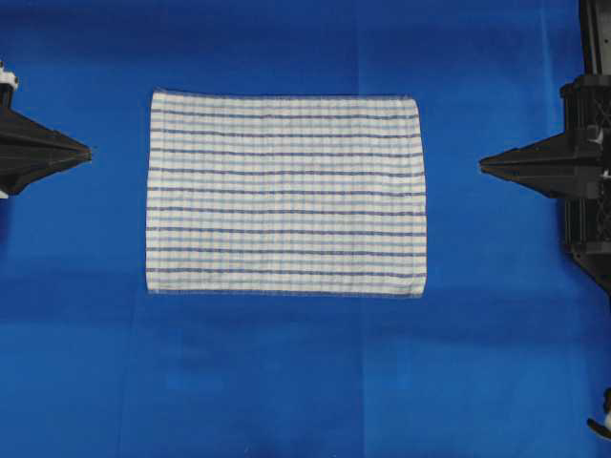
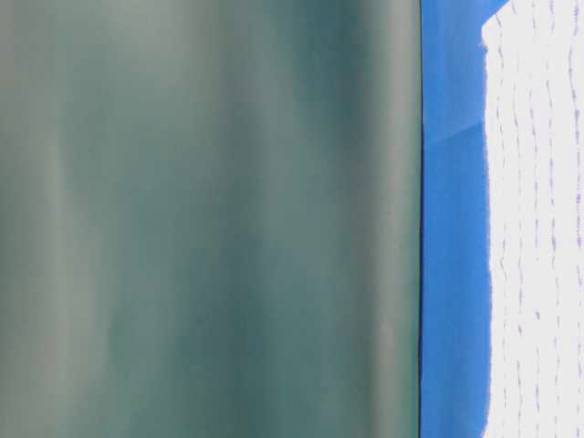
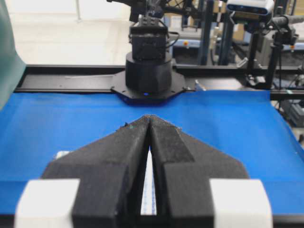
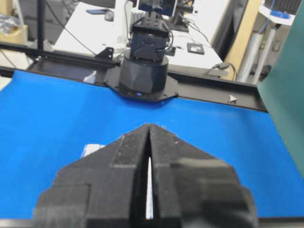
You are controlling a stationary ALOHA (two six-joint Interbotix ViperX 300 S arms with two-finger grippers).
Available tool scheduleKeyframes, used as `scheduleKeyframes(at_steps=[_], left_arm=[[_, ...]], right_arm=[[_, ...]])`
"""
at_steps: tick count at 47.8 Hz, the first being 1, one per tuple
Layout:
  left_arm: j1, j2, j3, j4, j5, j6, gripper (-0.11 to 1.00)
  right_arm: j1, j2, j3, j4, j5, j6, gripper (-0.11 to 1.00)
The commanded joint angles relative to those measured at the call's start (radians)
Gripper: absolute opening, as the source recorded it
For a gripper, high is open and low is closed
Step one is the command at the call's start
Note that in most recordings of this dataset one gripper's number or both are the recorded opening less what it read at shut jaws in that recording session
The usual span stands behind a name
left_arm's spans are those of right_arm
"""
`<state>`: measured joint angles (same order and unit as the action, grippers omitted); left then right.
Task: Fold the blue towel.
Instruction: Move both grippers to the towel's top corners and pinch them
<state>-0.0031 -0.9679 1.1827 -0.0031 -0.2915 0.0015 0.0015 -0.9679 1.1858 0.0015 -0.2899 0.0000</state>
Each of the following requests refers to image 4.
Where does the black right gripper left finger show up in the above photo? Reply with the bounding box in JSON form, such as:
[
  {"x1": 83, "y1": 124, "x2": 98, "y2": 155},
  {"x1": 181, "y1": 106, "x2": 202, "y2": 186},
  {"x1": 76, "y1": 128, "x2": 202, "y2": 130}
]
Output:
[{"x1": 33, "y1": 124, "x2": 150, "y2": 228}]

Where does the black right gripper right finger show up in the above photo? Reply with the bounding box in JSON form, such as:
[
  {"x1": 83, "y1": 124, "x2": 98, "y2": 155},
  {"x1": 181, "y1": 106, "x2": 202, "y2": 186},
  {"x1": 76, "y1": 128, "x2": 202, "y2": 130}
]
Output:
[{"x1": 149, "y1": 124, "x2": 258, "y2": 228}]

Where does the blue white striped towel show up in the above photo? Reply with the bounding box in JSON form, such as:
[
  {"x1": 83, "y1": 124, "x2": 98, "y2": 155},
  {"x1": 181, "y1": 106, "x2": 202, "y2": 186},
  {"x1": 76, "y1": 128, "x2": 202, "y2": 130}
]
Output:
[{"x1": 81, "y1": 144, "x2": 153, "y2": 220}]

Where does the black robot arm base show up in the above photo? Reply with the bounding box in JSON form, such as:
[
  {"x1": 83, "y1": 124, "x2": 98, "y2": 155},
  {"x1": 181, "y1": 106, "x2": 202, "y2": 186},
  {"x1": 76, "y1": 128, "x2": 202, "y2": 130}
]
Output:
[{"x1": 119, "y1": 11, "x2": 170, "y2": 94}]

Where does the blue table mat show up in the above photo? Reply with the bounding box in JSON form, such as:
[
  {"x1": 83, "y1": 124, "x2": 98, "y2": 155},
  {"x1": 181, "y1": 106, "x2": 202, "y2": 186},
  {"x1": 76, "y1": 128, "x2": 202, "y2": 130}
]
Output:
[{"x1": 0, "y1": 71, "x2": 304, "y2": 219}]

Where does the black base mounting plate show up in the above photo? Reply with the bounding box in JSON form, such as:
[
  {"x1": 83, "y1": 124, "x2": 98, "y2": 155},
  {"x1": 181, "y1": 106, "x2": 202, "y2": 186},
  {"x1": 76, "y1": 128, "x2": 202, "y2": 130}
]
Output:
[{"x1": 104, "y1": 68, "x2": 179, "y2": 103}]

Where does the dark green board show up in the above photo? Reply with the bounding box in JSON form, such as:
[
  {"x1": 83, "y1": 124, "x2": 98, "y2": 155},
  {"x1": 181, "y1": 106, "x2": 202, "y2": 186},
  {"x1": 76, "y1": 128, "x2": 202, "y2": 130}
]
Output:
[{"x1": 257, "y1": 5, "x2": 304, "y2": 175}]

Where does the black external drive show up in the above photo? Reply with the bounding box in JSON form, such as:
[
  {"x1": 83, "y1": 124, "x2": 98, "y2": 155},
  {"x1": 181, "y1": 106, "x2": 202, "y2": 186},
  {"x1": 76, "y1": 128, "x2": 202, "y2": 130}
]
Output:
[{"x1": 187, "y1": 43, "x2": 205, "y2": 55}]

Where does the white desk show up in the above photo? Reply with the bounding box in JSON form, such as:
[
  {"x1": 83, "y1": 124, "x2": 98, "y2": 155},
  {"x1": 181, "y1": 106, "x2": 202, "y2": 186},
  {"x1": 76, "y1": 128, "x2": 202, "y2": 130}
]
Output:
[{"x1": 54, "y1": 0, "x2": 228, "y2": 76}]

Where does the grey computer mouse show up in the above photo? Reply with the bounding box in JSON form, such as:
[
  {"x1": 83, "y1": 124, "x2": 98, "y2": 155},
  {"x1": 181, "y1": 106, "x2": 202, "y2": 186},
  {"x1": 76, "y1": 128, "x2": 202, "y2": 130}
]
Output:
[{"x1": 104, "y1": 11, "x2": 114, "y2": 22}]

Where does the cardboard box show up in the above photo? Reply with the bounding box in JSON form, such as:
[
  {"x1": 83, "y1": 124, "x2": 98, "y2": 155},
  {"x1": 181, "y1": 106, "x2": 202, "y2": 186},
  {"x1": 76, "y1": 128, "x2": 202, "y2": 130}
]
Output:
[{"x1": 0, "y1": 14, "x2": 28, "y2": 45}]

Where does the blue smartphone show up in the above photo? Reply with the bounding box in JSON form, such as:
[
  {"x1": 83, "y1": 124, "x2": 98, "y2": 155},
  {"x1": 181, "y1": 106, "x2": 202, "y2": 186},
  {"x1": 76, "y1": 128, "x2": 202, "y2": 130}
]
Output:
[{"x1": 86, "y1": 9, "x2": 108, "y2": 15}]

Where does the black vertical pole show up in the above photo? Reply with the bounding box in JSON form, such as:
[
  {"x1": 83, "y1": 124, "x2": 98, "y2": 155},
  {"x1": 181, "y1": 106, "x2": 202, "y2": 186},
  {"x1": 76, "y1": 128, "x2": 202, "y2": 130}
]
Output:
[{"x1": 37, "y1": 0, "x2": 46, "y2": 50}]

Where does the white rolling cart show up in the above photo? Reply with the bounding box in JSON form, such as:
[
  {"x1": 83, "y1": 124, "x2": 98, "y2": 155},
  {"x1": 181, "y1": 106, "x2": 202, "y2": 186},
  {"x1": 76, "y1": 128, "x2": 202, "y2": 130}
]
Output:
[{"x1": 236, "y1": 0, "x2": 301, "y2": 84}]

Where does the black aluminium frame rail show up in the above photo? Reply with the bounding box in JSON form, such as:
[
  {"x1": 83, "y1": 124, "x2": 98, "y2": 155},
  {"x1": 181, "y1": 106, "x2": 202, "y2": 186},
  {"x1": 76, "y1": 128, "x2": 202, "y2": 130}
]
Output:
[{"x1": 0, "y1": 43, "x2": 266, "y2": 112}]

